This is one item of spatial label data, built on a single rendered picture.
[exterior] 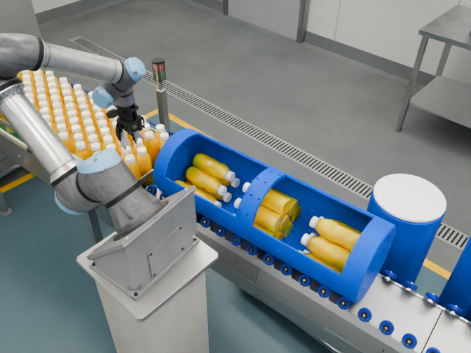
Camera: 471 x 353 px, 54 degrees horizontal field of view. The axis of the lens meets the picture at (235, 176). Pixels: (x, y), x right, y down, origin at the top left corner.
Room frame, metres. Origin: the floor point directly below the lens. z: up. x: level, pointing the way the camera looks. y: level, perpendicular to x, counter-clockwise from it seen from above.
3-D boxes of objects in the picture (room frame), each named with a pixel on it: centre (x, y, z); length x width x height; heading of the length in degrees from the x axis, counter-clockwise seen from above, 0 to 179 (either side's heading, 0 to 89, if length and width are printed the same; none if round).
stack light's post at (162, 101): (2.03, 0.38, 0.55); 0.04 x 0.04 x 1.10; 53
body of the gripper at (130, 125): (1.49, 0.41, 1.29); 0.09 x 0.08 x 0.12; 53
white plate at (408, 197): (1.34, -0.69, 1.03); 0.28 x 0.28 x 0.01
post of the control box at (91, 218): (1.40, 0.63, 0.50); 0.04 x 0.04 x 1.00; 53
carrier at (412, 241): (1.34, -0.69, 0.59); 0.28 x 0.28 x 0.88
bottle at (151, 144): (1.67, 0.39, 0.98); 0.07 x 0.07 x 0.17
